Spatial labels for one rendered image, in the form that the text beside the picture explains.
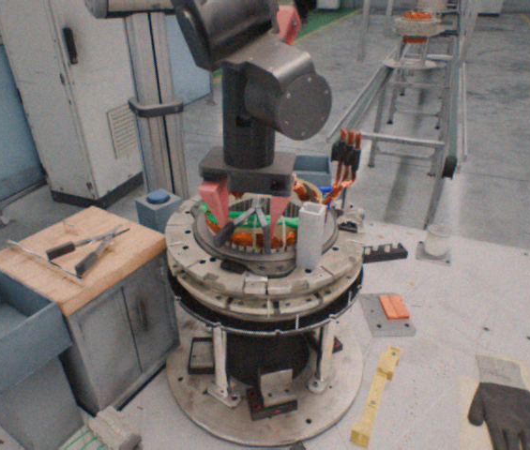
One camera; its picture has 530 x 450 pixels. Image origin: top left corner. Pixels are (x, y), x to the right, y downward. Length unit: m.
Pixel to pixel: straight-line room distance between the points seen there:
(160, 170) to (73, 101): 1.79
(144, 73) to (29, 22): 1.88
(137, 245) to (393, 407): 0.53
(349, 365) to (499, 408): 0.26
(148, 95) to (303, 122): 0.68
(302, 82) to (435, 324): 0.75
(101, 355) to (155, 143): 0.52
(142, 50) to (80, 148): 1.96
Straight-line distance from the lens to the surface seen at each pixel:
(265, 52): 0.39
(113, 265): 0.67
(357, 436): 0.77
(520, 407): 0.90
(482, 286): 1.17
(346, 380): 0.83
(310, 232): 0.54
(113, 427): 0.77
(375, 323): 0.95
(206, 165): 0.46
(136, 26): 0.99
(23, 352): 0.64
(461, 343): 0.99
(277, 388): 0.76
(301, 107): 0.37
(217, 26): 0.39
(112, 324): 0.72
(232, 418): 0.77
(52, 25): 2.73
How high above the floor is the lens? 1.45
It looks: 33 degrees down
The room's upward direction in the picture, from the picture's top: straight up
